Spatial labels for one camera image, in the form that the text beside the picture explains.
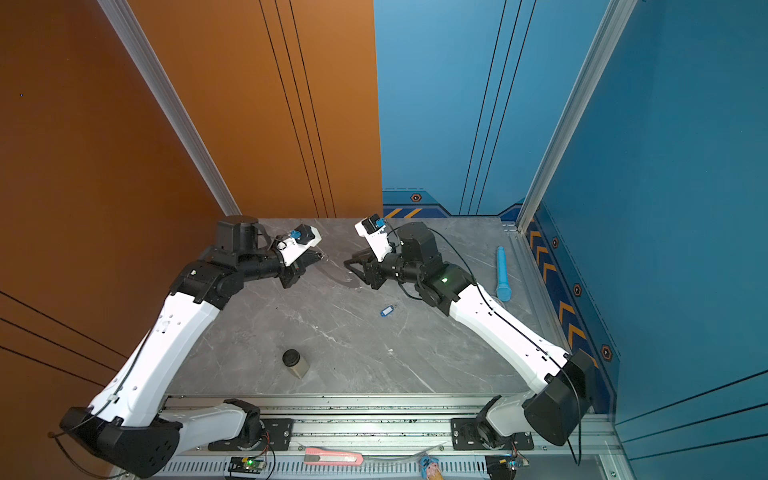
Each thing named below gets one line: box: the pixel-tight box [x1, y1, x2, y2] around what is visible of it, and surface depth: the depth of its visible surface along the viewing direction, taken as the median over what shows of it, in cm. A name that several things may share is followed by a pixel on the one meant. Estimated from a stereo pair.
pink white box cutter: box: [304, 448, 364, 466], surface depth 71 cm
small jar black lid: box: [282, 348, 310, 379], surface depth 78 cm
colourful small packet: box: [420, 455, 444, 480], surface depth 68 cm
